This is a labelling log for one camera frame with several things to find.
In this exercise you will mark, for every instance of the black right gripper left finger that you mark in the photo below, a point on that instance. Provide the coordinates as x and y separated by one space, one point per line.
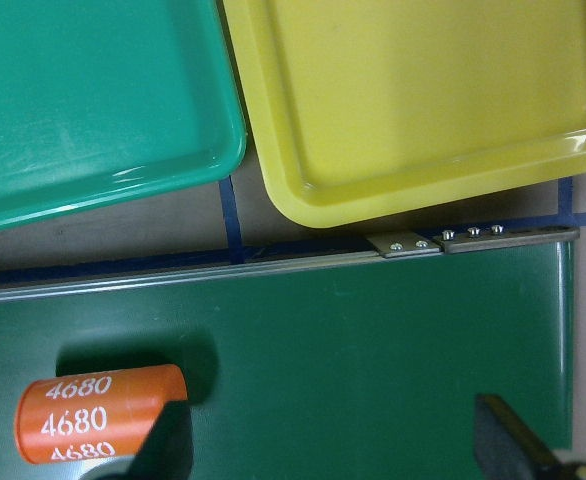
167 451

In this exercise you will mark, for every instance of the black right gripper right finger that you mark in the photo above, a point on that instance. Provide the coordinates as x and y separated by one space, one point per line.
504 447

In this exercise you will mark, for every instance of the orange cylinder with 4680 print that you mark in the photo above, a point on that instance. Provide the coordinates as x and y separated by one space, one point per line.
94 415

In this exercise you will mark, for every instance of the green conveyor belt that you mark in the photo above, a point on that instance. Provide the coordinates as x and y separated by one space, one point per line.
343 366

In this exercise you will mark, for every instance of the green plastic tray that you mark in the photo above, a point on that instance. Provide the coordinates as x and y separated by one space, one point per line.
103 102

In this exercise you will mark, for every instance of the yellow plastic tray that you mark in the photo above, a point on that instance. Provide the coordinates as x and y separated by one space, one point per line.
362 109

